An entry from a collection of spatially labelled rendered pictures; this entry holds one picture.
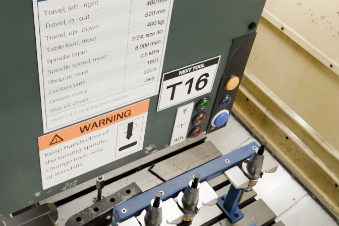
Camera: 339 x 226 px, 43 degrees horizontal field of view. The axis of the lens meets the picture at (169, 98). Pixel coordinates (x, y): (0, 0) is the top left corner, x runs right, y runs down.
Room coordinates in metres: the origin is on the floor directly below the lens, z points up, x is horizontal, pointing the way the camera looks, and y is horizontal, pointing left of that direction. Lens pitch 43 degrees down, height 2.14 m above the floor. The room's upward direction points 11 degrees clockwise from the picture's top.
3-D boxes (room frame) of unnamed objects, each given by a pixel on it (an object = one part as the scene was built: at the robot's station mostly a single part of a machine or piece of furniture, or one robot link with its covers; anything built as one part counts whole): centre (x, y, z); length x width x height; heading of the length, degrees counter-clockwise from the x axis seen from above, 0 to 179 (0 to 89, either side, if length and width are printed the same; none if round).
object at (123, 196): (0.75, 0.14, 0.93); 0.26 x 0.05 x 0.06; 136
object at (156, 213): (0.57, -0.02, 1.26); 0.04 x 0.04 x 0.07
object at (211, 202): (0.68, -0.14, 1.21); 0.07 x 0.05 x 0.01; 41
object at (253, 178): (0.79, -0.26, 1.21); 0.06 x 0.06 x 0.03
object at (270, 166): (0.82, -0.31, 1.21); 0.07 x 0.05 x 0.01; 41
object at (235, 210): (0.87, -0.27, 1.05); 0.10 x 0.05 x 0.30; 41
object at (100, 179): (0.80, 0.16, 0.96); 0.03 x 0.03 x 0.13
